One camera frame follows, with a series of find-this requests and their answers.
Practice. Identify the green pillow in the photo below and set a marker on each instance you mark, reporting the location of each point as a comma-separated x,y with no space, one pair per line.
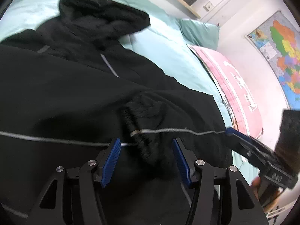
201,32

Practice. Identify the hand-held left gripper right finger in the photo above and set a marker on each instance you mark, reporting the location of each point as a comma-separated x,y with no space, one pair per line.
181,161

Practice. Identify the person's right hand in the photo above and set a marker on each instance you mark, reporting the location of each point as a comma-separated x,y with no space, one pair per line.
256,183

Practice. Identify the light green bed sheet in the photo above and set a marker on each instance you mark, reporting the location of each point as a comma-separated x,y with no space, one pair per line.
159,44

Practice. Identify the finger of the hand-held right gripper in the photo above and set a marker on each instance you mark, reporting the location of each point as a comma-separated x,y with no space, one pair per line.
243,151
239,134

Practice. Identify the white wall switch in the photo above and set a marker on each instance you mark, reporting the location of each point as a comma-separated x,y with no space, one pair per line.
208,5

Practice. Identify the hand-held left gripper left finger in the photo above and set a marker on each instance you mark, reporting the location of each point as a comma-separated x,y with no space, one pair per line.
112,159

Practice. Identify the colourful wall map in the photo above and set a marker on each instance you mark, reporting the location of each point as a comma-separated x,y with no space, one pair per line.
286,51

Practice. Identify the black hooded jacket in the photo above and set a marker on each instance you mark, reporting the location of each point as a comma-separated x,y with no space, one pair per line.
70,86

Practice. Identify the wooden window sill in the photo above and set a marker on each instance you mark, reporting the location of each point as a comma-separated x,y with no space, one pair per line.
182,3

